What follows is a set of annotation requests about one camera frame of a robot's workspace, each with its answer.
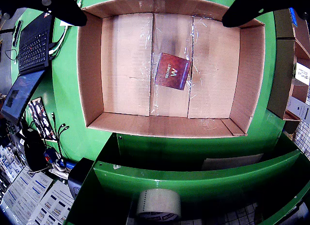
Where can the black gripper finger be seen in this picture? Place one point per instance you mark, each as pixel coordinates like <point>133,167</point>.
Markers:
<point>247,12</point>
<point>63,9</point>

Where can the dark red product box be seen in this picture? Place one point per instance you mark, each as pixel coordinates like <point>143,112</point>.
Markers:
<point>172,71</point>

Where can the open brown cardboard box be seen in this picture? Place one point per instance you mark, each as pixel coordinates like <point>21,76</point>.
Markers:
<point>284,24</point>

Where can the blue product box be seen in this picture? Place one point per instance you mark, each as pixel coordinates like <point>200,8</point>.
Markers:
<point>294,18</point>

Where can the cardboard box with side flap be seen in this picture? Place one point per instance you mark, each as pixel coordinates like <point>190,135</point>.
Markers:
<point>278,77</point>

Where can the small white product box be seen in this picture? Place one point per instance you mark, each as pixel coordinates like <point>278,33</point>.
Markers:
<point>302,73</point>

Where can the large shallow cardboard tray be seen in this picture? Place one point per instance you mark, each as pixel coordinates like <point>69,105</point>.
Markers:
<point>126,65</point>

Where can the tall white product box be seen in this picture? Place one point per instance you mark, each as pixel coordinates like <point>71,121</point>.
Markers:
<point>299,109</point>

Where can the gray cardboard sheet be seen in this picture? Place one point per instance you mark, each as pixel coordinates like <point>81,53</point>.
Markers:
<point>230,160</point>

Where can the dark box device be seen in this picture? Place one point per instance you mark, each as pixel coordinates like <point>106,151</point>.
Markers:
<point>78,176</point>

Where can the black laptop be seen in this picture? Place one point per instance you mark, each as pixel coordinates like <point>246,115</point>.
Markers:
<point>32,48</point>

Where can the black slim bar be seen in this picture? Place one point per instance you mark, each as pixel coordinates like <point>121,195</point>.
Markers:
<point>17,34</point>

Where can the black white patterned card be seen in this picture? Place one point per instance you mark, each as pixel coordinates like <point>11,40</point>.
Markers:
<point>42,118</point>

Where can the black bag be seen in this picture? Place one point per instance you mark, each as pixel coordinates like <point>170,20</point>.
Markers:
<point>35,152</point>

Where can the printed paper sheet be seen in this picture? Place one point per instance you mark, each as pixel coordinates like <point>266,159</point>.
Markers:
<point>24,193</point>
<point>53,205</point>

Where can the clear packing tape roll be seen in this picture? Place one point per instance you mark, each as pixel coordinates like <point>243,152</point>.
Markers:
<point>157,203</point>

